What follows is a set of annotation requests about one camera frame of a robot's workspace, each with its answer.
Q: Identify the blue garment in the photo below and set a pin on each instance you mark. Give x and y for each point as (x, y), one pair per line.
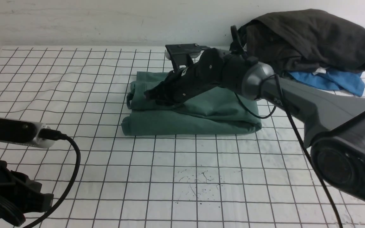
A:
(332, 80)

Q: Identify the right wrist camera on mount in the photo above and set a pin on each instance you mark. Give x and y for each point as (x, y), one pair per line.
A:
(183, 54)

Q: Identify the dark grey crumpled garment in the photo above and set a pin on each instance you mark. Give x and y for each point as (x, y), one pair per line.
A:
(305, 40)

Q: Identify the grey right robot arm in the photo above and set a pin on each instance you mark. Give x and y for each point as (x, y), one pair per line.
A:
(334, 126)

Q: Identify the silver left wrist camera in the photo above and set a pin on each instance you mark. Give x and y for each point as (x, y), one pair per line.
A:
(25, 133)

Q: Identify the green long-sleeve top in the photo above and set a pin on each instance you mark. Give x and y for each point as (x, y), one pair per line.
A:
(215, 112)

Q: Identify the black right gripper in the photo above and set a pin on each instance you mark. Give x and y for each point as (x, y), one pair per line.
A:
(180, 86)

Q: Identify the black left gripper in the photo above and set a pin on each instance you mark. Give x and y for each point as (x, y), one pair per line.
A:
(20, 195)

